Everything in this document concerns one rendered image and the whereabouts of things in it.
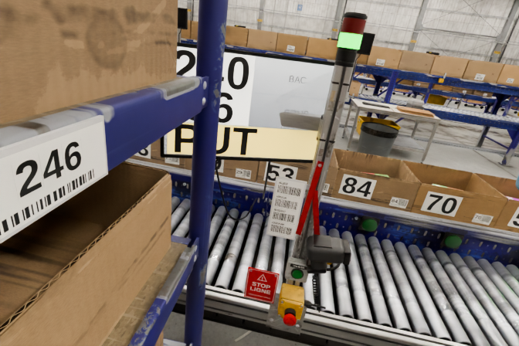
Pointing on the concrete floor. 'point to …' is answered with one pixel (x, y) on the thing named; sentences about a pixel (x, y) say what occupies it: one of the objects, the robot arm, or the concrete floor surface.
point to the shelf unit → (136, 139)
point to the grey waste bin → (376, 138)
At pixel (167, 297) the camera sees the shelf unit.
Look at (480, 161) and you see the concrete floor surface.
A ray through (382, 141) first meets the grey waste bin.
